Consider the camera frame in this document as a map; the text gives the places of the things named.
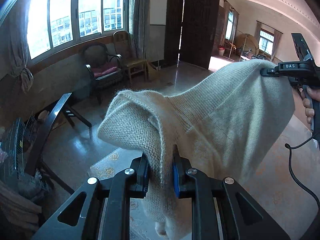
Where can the grey window curtain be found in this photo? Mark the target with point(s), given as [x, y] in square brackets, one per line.
[139, 23]

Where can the red white bucket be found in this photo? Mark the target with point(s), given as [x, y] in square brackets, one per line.
[221, 51]

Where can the person's right hand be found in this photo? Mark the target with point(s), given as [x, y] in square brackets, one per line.
[314, 94]

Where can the dark armchair with cushion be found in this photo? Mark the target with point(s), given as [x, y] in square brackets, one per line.
[104, 68]

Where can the dark wooden side table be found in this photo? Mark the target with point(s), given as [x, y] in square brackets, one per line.
[35, 160]

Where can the beige knitted sweater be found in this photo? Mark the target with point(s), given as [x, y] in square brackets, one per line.
[224, 126]

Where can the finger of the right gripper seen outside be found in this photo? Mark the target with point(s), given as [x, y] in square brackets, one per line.
[271, 72]

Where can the parked bicycle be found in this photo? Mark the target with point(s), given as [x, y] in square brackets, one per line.
[248, 55]

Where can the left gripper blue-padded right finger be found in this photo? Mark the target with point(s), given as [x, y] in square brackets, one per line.
[221, 209]

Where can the large round bamboo basket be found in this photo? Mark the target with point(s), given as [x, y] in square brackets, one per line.
[247, 42]

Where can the far small window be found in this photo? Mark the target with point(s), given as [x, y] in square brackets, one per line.
[268, 39]

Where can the wooden chair by wall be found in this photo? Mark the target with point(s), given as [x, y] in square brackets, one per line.
[129, 61]

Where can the large window with frame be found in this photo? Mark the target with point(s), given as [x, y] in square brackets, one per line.
[54, 25]

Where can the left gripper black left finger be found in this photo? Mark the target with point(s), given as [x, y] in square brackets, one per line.
[99, 209]

